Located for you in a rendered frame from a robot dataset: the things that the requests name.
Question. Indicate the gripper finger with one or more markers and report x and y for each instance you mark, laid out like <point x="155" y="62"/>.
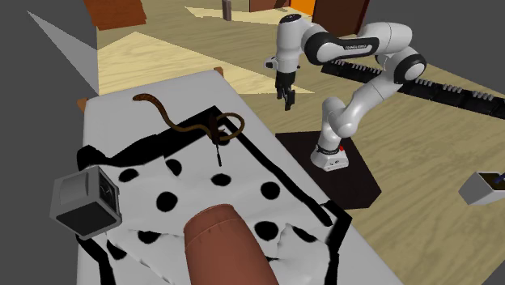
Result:
<point x="289" y="100"/>
<point x="280" y="94"/>

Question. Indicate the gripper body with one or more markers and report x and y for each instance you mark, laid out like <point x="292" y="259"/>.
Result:
<point x="285" y="80"/>

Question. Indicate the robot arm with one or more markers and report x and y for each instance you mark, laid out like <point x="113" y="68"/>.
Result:
<point x="357" y="104"/>

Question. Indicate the brown and orange cabinet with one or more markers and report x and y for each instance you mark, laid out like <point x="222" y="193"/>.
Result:
<point x="276" y="4"/>

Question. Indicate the brown belt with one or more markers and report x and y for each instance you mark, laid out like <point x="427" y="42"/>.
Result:
<point x="215" y="132"/>

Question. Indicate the dark brown wooden door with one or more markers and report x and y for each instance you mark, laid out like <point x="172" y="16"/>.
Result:
<point x="339" y="15"/>

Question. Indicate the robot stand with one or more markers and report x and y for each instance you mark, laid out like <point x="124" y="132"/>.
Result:
<point x="347" y="185"/>

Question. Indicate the white blanket with black spots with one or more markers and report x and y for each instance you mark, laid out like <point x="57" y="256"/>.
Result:
<point x="236" y="197"/>

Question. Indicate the long black toothed bar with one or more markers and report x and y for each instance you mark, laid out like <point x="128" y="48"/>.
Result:
<point x="442" y="90"/>

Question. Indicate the brown bolster pillow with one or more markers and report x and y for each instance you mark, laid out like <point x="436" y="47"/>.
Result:
<point x="225" y="248"/>

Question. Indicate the brown wooden furniture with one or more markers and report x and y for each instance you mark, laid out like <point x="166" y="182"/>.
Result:
<point x="114" y="12"/>

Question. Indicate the grey open box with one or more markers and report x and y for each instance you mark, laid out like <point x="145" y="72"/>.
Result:
<point x="479" y="189"/>

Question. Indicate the grey cube clock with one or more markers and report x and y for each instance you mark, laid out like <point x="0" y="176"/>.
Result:
<point x="85" y="205"/>

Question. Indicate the small brown post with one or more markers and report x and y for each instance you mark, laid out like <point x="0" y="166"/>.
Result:
<point x="227" y="10"/>

